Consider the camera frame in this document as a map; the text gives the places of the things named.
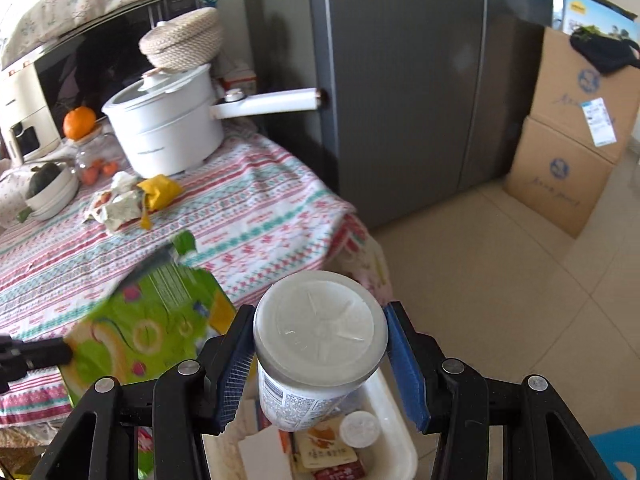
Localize white yogurt bottle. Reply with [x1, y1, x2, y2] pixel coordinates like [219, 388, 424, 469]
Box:
[253, 271, 388, 432]

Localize small white plastic cup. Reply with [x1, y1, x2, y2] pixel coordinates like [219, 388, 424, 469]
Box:
[338, 411, 381, 448]

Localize white paper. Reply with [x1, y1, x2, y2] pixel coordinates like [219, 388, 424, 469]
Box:
[84, 171, 142, 233]

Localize yellow snack wrapper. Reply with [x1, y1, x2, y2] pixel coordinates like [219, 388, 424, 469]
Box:
[137, 174, 183, 230]

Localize white red snack box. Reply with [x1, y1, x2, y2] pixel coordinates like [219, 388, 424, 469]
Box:
[239, 426, 294, 480]

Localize beige snack pouch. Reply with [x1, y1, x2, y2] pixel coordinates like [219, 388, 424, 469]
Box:
[292, 415, 367, 480]

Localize white plastic trash bin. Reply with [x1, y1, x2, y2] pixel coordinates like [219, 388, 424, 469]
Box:
[203, 370, 418, 479]

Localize white stacked bowls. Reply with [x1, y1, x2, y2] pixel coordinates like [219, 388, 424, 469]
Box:
[25, 164, 79, 221]

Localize dark green squash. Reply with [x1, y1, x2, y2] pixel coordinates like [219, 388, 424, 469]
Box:
[25, 162, 61, 198]

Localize patterned striped tablecloth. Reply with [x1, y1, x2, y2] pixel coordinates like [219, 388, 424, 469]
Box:
[0, 118, 357, 428]

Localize glass teapot with tomatoes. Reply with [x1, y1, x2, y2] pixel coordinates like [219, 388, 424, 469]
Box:
[75, 132, 126, 186]

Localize cream air fryer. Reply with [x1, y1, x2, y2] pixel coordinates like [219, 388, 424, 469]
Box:
[1, 64, 61, 166]

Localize orange tangerine fruit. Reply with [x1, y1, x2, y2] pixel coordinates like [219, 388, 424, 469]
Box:
[63, 106, 96, 141]

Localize white electric cooking pot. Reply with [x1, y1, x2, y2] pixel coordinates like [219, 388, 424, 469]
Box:
[102, 64, 322, 179]

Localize black microwave oven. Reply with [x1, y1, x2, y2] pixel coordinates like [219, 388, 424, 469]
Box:
[2, 0, 202, 139]

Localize upper cardboard box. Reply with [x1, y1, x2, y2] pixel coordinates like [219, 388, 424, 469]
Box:
[529, 28, 639, 164]

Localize woven rattan lidded basket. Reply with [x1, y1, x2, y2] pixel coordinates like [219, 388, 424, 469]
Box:
[139, 6, 224, 72]

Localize grey refrigerator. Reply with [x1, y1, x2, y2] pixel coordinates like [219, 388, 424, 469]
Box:
[245, 0, 552, 228]

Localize black cloth on box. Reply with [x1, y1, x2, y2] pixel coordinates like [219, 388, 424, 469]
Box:
[570, 27, 639, 75]

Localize blue picture box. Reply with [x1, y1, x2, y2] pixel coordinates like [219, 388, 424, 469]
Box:
[560, 0, 639, 42]

